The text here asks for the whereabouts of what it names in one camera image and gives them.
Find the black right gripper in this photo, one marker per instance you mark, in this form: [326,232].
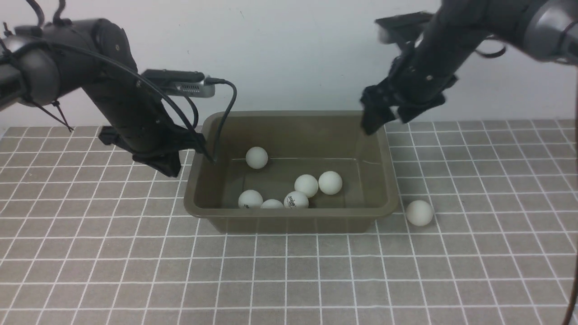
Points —
[414,85]

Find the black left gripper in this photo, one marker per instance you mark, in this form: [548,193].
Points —
[158,147]

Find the olive plastic bin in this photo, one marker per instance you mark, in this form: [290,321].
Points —
[297,143]

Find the white table-tennis ball with logo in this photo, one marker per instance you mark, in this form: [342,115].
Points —
[296,200]
[306,184]
[250,199]

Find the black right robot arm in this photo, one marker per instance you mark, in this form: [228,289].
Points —
[435,45]

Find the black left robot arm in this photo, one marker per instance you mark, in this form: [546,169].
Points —
[41,65]

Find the grey checked tablecloth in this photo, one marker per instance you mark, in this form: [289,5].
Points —
[90,238]

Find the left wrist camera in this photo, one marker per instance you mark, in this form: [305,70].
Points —
[181,83]

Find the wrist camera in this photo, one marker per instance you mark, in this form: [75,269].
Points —
[181,83]
[402,29]

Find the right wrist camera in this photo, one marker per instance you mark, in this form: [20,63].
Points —
[402,29]

